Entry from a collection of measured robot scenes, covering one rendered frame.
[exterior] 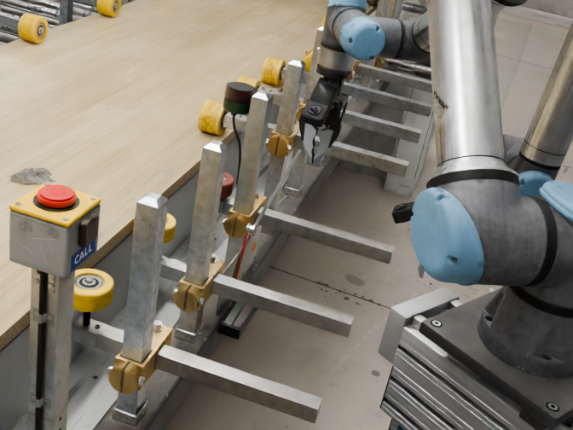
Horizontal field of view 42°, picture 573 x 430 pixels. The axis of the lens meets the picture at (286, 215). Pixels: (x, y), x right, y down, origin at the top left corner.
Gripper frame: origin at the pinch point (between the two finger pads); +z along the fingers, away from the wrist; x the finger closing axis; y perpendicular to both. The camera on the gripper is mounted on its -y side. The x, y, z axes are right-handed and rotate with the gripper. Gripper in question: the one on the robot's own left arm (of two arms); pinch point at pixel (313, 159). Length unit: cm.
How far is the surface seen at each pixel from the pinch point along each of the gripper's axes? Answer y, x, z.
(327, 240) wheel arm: -6.0, -7.9, 14.8
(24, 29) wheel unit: 44, 102, 4
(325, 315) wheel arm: -30.5, -14.4, 17.1
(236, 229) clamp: -13.3, 10.4, 14.7
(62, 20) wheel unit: 97, 122, 14
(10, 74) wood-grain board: 19, 89, 8
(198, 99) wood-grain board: 39, 43, 8
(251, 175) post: -10.7, 10.0, 2.9
